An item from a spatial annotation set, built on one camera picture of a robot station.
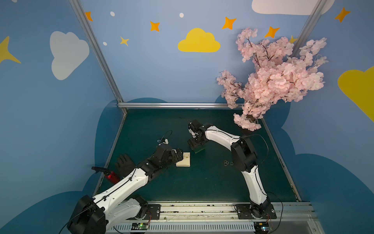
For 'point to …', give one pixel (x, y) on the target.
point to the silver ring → (231, 163)
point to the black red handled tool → (110, 176)
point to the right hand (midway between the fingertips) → (198, 141)
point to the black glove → (124, 165)
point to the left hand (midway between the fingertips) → (181, 153)
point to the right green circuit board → (261, 227)
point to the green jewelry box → (198, 148)
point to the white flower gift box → (186, 161)
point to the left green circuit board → (140, 226)
